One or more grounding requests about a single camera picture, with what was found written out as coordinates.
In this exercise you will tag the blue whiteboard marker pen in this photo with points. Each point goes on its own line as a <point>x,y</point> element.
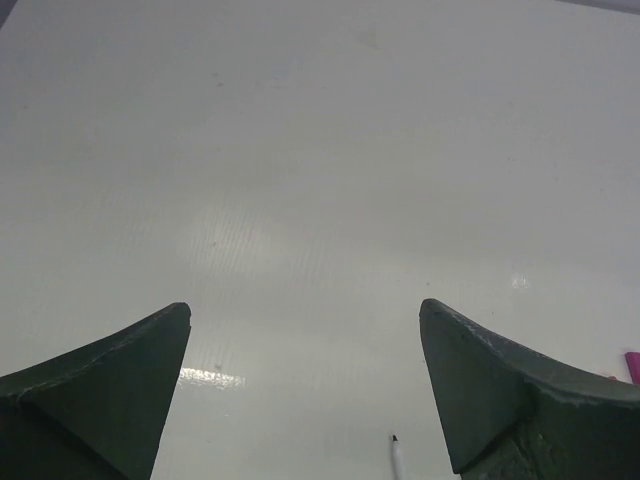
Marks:
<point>397,461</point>

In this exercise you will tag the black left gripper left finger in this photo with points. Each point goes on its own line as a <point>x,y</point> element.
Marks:
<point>98,411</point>

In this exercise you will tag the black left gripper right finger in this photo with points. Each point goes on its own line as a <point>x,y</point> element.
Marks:
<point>509,412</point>

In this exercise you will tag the purple pen cap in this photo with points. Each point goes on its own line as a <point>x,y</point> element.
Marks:
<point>633,363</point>

